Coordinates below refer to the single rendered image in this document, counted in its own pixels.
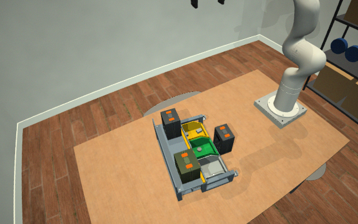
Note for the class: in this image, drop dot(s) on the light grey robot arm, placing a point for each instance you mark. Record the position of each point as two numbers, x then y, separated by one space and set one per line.
305 55

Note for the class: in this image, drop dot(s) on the olive green case with orange latches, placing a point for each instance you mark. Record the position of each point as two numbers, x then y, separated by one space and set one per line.
187 166

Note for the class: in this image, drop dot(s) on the grey open bin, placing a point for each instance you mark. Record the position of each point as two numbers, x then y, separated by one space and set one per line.
212 166

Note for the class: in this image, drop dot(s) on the grey metal shelf rack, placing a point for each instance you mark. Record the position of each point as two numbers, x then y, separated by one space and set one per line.
169 147

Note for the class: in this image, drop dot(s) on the yellow bin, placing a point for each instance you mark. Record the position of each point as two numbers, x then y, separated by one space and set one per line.
191 128

